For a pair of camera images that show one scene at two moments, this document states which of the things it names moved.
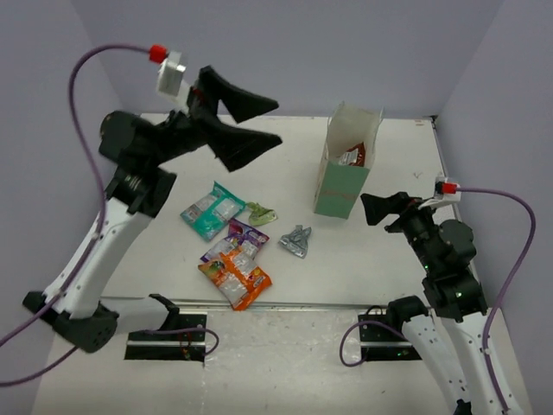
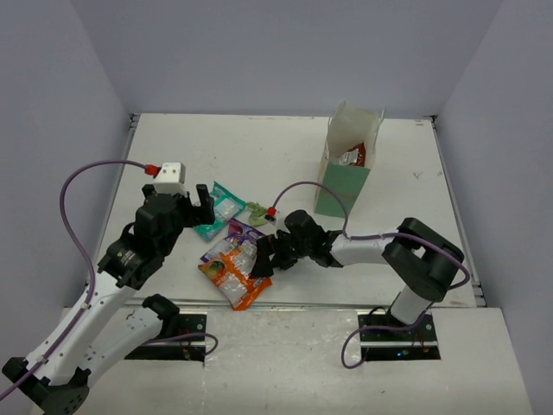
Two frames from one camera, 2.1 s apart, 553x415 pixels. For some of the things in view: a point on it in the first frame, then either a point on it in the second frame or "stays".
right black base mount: (382, 343) stays
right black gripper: (378, 207) to (268, 245)
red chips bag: (353, 156) stays
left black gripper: (203, 114) to (190, 209)
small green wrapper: (259, 214) stays
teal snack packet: (210, 213) stays
